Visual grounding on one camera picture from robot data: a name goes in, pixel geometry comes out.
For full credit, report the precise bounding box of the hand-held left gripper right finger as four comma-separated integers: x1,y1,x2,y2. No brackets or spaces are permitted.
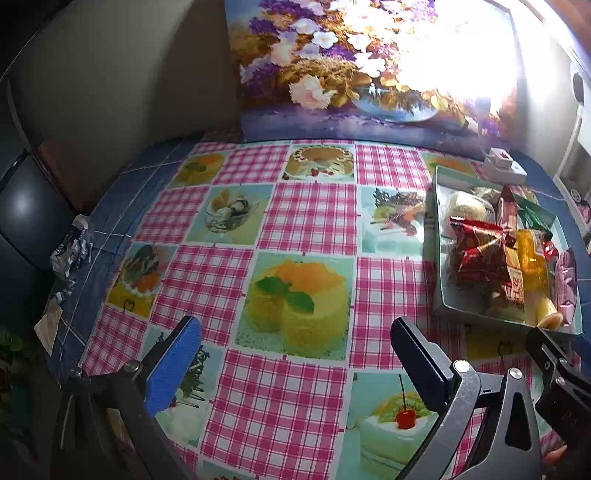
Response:
392,318,541,480

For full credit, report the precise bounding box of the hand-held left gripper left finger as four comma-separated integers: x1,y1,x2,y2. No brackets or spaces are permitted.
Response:
51,316,202,480

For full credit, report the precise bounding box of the pink snack packet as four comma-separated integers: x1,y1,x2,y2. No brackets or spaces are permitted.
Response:
555,247,579,325

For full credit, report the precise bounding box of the white tray with teal rim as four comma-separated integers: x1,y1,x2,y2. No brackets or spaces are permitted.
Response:
431,165,581,334

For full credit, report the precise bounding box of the orange and white bread packet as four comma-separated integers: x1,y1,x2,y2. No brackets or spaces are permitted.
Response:
502,247,528,311

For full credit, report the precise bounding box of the yellow snack packet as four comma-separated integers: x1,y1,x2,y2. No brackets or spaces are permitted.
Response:
515,229,551,297

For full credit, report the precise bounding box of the dark green snack packet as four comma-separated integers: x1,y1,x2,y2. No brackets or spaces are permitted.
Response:
514,194,558,232

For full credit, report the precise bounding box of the clear-wrapped white bun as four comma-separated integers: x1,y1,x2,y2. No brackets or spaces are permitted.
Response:
444,191,496,228

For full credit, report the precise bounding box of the person's right hand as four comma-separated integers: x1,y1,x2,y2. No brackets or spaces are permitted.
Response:
544,444,568,468

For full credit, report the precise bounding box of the pink checked printed tablecloth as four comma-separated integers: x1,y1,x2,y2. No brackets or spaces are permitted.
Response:
46,138,591,480

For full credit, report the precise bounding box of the paper scrap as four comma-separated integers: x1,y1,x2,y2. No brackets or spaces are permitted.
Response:
34,306,64,355

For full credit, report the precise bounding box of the crumpled foil wrapper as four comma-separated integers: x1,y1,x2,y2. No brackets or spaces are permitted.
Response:
49,213,94,278

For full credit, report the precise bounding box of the green plant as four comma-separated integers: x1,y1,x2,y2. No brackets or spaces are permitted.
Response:
0,330,40,462

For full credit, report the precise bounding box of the white power strip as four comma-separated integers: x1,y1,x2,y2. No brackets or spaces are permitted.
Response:
481,148,528,184

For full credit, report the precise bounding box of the dark chair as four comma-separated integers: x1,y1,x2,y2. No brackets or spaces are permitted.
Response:
0,148,70,287

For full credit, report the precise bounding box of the flower painting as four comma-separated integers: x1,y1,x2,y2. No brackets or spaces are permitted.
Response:
225,0,519,149

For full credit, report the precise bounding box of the white furniture frame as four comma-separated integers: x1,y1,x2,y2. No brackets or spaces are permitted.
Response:
553,60,591,217

